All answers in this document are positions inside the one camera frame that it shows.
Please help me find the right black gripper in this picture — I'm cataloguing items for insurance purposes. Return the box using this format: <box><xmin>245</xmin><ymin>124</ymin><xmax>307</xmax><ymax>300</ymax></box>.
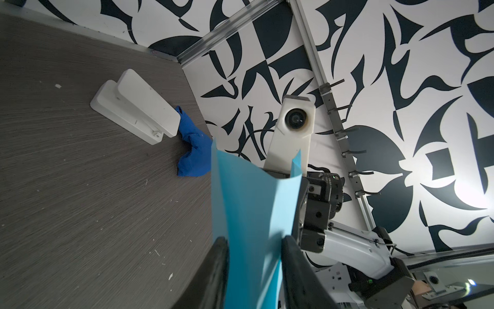
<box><xmin>292</xmin><ymin>172</ymin><xmax>343</xmax><ymax>253</ymax></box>

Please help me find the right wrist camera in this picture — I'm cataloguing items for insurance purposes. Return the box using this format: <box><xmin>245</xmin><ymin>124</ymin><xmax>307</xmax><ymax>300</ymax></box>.
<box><xmin>263</xmin><ymin>95</ymin><xmax>316</xmax><ymax>176</ymax></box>

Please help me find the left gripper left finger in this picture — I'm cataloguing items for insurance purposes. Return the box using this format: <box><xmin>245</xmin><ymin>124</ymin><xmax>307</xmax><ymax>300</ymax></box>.
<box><xmin>172</xmin><ymin>237</ymin><xmax>230</xmax><ymax>309</ymax></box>

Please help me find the light blue paper sheet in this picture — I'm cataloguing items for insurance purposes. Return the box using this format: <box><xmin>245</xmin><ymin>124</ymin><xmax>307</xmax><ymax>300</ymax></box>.
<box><xmin>211</xmin><ymin>144</ymin><xmax>302</xmax><ymax>308</ymax></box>

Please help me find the blue cloth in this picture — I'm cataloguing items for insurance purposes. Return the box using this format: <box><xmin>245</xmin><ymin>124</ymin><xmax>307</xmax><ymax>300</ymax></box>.
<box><xmin>175</xmin><ymin>106</ymin><xmax>212</xmax><ymax>177</ymax></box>

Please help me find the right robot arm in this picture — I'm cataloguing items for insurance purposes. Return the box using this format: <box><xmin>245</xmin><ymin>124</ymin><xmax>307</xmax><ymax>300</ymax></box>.
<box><xmin>293</xmin><ymin>171</ymin><xmax>414</xmax><ymax>308</ymax></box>

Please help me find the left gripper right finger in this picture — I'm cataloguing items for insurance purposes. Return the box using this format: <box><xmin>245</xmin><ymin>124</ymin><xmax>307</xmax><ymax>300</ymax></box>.
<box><xmin>281</xmin><ymin>236</ymin><xmax>338</xmax><ymax>309</ymax></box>

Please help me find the white rectangular box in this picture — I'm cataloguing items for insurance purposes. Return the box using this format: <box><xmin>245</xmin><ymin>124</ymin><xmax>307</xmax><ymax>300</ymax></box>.
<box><xmin>90</xmin><ymin>69</ymin><xmax>181</xmax><ymax>145</ymax></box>

